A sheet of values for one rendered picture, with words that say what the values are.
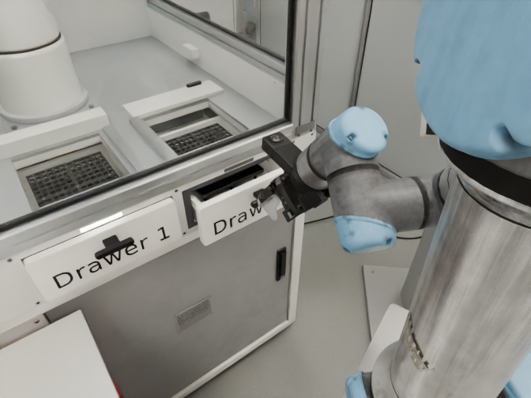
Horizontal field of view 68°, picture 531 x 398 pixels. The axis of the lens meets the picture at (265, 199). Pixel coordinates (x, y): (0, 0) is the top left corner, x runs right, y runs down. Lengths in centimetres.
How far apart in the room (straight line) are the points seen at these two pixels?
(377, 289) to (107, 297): 120
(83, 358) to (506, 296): 73
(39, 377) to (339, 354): 112
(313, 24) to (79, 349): 79
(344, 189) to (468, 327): 28
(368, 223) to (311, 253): 144
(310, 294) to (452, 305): 153
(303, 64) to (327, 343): 114
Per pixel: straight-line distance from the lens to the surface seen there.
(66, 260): 82
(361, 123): 54
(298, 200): 70
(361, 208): 52
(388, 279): 187
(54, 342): 90
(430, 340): 33
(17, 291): 87
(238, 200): 84
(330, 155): 55
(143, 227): 83
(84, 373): 84
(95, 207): 78
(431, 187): 56
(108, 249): 79
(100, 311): 100
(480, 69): 19
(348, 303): 180
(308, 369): 163
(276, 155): 71
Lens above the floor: 146
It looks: 41 degrees down
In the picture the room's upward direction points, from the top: straight up
